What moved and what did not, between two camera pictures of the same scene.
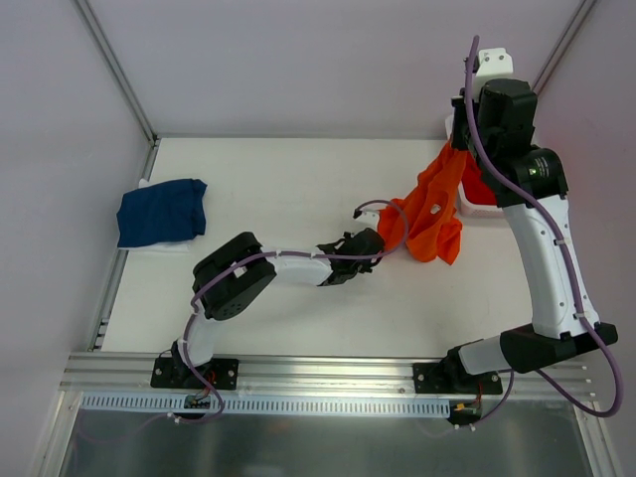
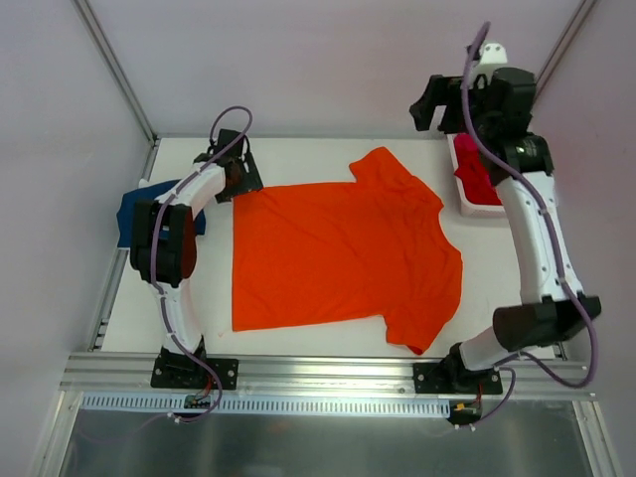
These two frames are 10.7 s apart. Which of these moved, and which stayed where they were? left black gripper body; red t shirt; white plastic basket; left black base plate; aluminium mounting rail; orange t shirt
Moved: orange t shirt; left black gripper body
Stayed: red t shirt; aluminium mounting rail; left black base plate; white plastic basket
